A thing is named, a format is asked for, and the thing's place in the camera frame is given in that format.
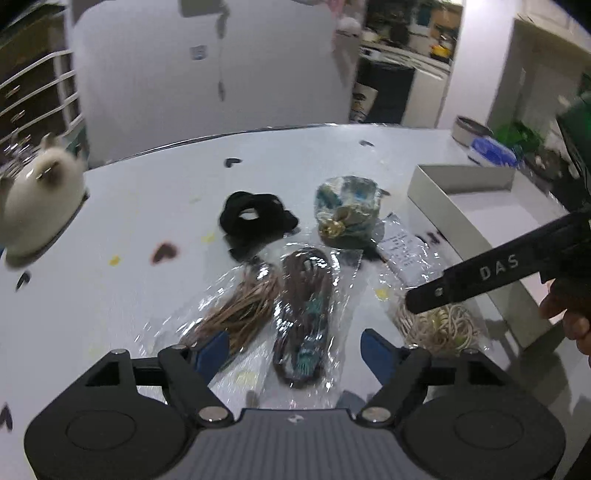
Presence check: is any tan cord hair tie packet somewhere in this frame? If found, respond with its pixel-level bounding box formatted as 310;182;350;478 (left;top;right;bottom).
173;263;288;370

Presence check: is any beige rubber band packet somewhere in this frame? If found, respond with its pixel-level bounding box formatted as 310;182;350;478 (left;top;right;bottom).
379;272;492;356

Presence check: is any black padded chair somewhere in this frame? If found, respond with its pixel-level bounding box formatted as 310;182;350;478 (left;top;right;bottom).
355;55;416;124

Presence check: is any person's right hand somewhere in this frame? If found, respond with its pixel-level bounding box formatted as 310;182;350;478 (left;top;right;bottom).
539;288;591;356

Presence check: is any green plastic bag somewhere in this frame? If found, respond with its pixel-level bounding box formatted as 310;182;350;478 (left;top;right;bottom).
492;121;546;155

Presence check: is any dark patterned hair tie packet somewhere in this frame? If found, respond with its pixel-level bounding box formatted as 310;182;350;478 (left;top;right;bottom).
270;244;365;393

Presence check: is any black scrunchie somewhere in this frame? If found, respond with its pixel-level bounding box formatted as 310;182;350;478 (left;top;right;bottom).
218;190;300;245

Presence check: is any white cat figurine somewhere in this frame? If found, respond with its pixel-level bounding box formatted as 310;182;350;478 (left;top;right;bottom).
0;134;88;260

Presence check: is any blue floral scrunchie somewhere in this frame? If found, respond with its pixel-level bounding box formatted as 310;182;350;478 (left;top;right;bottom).
315;175;384;251

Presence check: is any blue tissue packet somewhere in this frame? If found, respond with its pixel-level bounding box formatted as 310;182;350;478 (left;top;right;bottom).
468;137;518;167

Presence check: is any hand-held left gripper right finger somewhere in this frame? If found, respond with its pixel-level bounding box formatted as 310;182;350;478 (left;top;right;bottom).
356;329;506;428

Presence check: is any white drawer unit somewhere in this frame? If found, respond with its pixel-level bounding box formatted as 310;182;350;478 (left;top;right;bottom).
0;50;86;155

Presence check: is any dark printed bag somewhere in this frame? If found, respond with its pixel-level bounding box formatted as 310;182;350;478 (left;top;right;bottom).
556;90;591;210

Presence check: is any white kitchen base cabinet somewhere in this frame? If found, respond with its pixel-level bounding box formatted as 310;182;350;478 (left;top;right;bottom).
406;55;452;126

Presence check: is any white cardboard box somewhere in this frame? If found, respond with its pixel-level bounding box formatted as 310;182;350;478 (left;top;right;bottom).
406;164;571;349

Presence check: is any clear packet with white label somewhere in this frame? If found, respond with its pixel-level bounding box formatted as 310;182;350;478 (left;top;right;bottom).
376;213;444;284

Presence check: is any hanging cable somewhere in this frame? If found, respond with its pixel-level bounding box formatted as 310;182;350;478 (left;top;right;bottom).
216;8;229;101

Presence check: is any white plush sheep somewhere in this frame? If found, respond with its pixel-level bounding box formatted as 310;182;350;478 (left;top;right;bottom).
335;16;364;38

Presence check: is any cartoon print tote bag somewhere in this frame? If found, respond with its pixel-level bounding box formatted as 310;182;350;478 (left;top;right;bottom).
350;85;380;123

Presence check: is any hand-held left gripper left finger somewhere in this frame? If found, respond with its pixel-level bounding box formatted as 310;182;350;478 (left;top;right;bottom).
85;330;232;428

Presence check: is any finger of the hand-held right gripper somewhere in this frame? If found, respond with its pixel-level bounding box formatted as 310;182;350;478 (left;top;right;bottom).
405;210;591;315

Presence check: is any round metal tin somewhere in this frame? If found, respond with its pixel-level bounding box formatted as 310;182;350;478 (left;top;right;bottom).
451;115;495;147

